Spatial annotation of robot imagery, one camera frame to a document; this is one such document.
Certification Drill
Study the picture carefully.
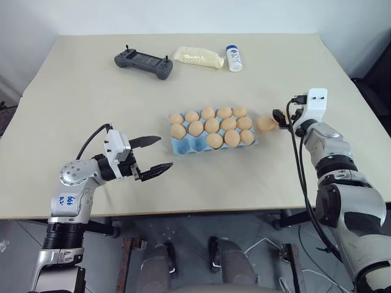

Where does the clear bag of rice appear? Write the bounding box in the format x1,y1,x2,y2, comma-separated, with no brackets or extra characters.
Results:
172,46,225,70

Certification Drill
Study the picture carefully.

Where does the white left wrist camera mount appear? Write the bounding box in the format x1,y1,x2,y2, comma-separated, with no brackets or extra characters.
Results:
102,129,132,181

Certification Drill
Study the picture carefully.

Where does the dark floor object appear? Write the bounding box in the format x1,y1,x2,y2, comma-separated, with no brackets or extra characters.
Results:
0,100,20,139

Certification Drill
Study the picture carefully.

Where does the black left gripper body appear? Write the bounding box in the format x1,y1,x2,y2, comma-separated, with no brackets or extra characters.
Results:
117,148,144,183

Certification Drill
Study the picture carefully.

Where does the rusty metal stand bar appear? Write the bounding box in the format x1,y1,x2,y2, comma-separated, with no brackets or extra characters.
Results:
280,242,307,293
121,237,145,293

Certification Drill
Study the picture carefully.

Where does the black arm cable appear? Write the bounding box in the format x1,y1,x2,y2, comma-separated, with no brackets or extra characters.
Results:
285,95,357,293
75,123,113,161

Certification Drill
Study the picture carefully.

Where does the dark rounded robot leg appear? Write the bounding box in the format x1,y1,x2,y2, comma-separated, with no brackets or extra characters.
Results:
208,235,259,293
139,242,177,293

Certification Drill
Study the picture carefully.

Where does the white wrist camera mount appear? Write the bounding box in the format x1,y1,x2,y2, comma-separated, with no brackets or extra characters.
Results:
102,129,132,181
302,88,329,126

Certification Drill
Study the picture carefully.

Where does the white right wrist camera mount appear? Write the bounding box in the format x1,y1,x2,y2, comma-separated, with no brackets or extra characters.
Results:
302,88,329,126

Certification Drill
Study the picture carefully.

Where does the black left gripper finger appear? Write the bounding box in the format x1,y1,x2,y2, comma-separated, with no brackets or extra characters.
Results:
139,162,175,183
128,135,162,151

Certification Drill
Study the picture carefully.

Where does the grey handheld remote controller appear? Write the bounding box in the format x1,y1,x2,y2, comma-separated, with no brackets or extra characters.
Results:
114,45,175,81

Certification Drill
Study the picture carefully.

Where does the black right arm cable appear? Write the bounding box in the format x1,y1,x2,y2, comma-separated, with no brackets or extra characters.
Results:
285,95,357,293

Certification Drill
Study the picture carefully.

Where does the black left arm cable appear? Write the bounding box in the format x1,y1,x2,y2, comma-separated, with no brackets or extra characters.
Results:
75,123,113,161

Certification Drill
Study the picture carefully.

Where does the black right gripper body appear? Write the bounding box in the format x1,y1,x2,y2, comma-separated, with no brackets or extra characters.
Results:
289,105,307,137

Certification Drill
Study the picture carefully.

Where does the white bottle with blue cap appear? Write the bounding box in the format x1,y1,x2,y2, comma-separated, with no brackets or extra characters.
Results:
225,45,244,73

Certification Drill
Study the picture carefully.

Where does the black table frame bar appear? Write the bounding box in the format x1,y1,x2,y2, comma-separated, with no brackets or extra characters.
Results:
272,208,318,230
79,217,120,239

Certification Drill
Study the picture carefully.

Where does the white floor cable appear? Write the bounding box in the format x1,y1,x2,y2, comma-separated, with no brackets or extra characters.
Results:
243,236,355,293

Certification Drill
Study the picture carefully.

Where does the blue egg carton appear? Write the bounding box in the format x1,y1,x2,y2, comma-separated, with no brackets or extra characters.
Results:
169,106,260,155

